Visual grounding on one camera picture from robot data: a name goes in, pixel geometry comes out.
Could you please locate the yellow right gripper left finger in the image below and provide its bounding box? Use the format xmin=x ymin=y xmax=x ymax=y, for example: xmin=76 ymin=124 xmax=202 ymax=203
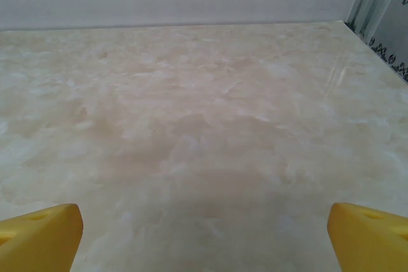
xmin=0 ymin=203 xmax=85 ymax=272

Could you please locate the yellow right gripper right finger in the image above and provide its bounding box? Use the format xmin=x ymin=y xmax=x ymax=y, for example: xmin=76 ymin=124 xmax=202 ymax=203
xmin=328 ymin=202 xmax=408 ymax=272

